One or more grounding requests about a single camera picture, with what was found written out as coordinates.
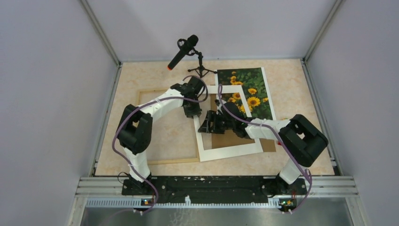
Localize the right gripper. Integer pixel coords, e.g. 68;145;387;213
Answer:
198;110;235;135

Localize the white mat board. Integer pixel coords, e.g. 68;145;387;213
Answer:
193;85;263;162

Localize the aluminium rail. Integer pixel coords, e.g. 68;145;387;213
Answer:
75;176;359;210

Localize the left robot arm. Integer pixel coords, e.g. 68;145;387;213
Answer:
112;75;208;195

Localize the black microphone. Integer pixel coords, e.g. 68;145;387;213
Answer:
167;34;199;71

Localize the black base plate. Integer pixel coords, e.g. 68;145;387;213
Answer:
121;176;307;204

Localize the wooden picture frame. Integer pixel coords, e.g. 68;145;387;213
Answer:
137;89;200;165

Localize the sunflower photo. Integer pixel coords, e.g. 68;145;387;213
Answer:
216;67;276;120

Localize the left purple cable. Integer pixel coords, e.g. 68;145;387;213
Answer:
112;74;209;216

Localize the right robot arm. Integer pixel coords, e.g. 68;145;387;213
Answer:
197;103;329;194

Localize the brown backing board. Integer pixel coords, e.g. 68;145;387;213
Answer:
209;94;276;153

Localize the black tripod stand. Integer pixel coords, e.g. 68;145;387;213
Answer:
187;49;217;78

